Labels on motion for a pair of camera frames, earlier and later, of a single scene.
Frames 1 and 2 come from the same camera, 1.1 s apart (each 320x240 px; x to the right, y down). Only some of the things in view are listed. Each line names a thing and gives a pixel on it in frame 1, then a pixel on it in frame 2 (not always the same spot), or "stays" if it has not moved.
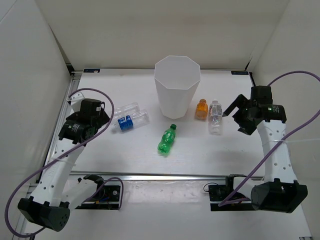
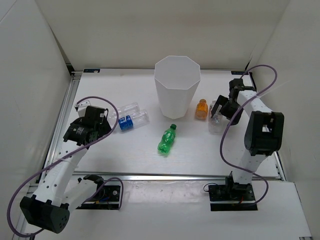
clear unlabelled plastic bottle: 126,109 stays
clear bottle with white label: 215,120 stays
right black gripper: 246,127 → 221,100
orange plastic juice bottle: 202,110 stays
